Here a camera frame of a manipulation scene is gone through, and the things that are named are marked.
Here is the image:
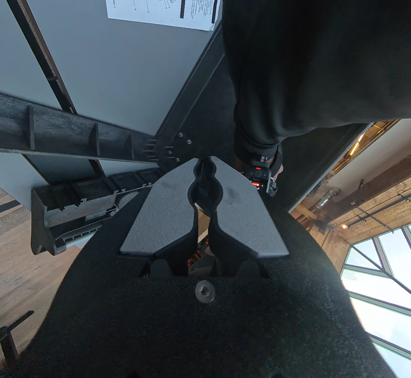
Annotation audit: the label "ribbed black frame crossbar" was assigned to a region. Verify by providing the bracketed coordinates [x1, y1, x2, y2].
[0, 92, 161, 164]

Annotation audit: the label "person's left hand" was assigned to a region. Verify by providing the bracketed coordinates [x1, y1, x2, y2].
[272, 159, 285, 183]

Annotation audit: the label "dark wooden beam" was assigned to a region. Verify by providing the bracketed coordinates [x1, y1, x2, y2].
[334, 156, 411, 206]

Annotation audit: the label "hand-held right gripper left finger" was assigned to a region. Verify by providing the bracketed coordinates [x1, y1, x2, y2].
[119, 157, 204, 278]

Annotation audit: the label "silver duct pipe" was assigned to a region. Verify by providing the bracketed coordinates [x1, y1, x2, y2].
[316, 187, 341, 211]

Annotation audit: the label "grey desk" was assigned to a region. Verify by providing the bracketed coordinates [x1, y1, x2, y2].
[0, 0, 225, 243]

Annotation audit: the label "notched black frame rail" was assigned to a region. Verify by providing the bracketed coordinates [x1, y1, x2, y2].
[30, 172, 162, 256]

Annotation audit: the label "person's left forearm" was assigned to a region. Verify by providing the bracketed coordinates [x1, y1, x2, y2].
[222, 0, 411, 169]

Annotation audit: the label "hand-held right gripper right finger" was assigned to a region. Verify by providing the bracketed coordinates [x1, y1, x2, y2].
[208, 156, 289, 278]

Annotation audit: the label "skylight window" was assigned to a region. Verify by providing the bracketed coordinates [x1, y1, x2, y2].
[340, 224, 411, 378]

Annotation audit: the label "black metal bracket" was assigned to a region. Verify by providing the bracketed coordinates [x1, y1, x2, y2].
[0, 310, 35, 367]

